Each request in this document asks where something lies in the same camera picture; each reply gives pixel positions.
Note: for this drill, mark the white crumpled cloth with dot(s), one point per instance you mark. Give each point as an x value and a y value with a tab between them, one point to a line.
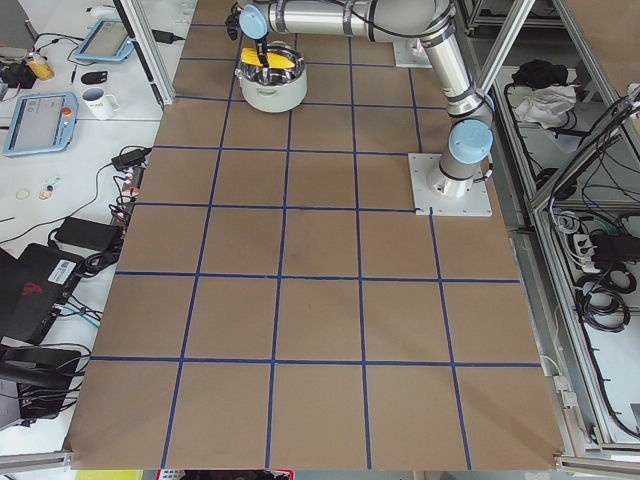
549	107

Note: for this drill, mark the yellow corn cob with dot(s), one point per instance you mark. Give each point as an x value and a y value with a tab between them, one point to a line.
248	59

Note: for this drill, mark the blue teach pendant near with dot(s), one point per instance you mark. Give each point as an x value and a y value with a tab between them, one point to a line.
41	124

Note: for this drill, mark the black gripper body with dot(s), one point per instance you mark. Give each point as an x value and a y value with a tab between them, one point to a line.
260	50

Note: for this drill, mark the pale green cooking pot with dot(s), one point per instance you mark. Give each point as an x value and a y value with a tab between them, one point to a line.
275	90

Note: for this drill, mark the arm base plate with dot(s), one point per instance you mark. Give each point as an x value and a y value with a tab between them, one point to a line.
410	54
435	194

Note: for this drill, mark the blue teach pendant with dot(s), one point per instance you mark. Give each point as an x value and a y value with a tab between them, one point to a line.
41	124
107	42

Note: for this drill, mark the aluminium frame post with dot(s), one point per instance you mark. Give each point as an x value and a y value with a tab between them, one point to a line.
132	14

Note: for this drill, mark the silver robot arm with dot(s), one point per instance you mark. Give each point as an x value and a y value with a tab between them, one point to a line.
431	23

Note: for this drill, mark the blue teach pendant far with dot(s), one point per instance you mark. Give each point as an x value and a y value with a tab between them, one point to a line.
107	42

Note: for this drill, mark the black power brick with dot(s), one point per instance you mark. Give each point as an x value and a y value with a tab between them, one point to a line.
86	234

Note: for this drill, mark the black cloth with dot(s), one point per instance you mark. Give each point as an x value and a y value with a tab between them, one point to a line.
539	74

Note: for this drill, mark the black laptop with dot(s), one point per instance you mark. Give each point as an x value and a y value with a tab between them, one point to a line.
31	286

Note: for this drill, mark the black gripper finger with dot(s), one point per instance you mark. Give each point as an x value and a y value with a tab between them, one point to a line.
262	51

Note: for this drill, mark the brown paper table cover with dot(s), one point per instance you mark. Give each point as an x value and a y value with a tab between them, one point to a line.
278	303

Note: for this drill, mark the black power adapter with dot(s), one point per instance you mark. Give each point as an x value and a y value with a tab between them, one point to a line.
132	158

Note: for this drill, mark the white mug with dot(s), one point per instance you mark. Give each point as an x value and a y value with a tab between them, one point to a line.
101	104

